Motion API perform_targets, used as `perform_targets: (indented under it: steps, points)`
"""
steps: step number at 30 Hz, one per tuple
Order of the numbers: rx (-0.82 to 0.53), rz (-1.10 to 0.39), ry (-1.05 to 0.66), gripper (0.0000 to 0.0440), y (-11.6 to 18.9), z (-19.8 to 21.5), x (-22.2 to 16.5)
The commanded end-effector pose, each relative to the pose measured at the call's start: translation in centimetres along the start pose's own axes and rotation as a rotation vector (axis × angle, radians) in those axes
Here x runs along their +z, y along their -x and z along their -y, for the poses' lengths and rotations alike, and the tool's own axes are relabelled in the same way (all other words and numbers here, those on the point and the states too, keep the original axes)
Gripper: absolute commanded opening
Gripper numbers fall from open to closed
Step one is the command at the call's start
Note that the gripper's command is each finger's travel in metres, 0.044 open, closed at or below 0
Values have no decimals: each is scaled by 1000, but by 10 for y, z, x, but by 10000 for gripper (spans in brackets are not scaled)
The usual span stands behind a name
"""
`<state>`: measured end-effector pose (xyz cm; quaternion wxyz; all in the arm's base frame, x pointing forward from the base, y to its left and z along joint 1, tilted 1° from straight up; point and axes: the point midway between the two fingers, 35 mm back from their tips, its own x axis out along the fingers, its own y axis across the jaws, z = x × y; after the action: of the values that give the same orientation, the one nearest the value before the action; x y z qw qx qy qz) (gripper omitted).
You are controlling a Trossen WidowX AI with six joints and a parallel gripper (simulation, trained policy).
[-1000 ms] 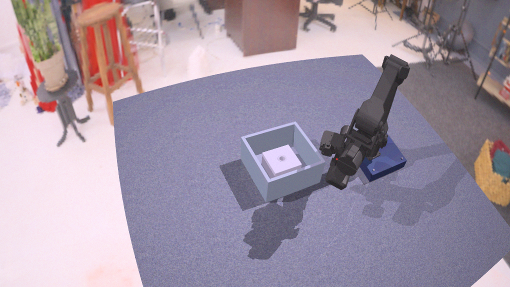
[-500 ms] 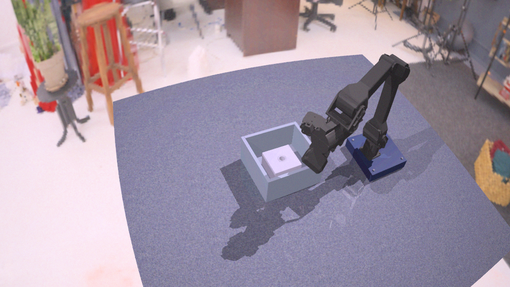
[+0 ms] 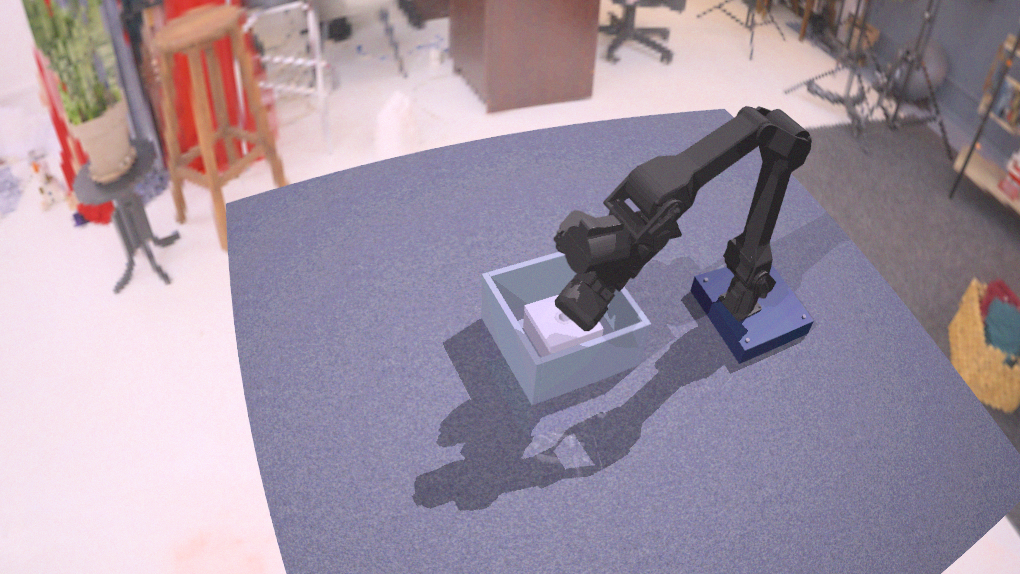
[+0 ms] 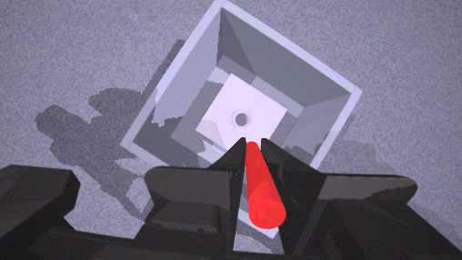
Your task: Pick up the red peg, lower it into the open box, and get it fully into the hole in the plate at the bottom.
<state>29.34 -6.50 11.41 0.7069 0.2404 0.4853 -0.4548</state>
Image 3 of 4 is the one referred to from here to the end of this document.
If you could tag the white square plate with hole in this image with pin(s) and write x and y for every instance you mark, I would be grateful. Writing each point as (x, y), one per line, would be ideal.
(550, 330)

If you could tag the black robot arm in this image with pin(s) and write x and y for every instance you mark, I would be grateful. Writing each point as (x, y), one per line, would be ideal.
(665, 187)

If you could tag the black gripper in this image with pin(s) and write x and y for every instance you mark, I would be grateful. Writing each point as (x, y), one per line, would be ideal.
(585, 299)

